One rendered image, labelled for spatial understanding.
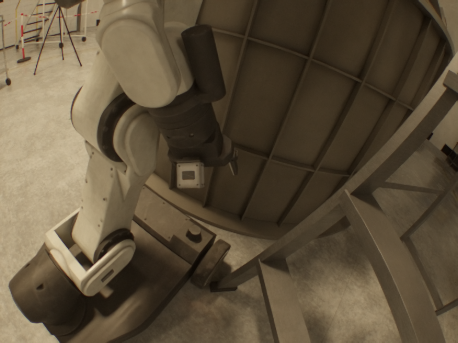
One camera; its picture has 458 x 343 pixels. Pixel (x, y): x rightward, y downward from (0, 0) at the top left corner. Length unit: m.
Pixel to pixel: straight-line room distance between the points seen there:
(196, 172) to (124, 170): 0.16
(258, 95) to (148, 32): 0.55
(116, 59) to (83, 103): 0.22
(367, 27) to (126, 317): 1.09
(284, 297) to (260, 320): 0.31
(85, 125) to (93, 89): 0.07
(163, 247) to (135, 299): 0.20
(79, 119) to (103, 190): 0.16
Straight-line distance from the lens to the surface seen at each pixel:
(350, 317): 1.14
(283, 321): 0.59
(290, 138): 0.78
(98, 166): 0.50
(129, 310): 0.68
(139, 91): 0.24
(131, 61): 0.22
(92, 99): 0.41
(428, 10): 0.88
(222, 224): 1.00
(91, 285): 0.58
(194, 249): 0.70
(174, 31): 0.29
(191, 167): 0.35
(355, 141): 0.89
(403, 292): 0.40
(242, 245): 1.00
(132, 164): 0.42
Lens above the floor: 0.83
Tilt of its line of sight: 40 degrees down
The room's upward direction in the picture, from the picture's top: 17 degrees clockwise
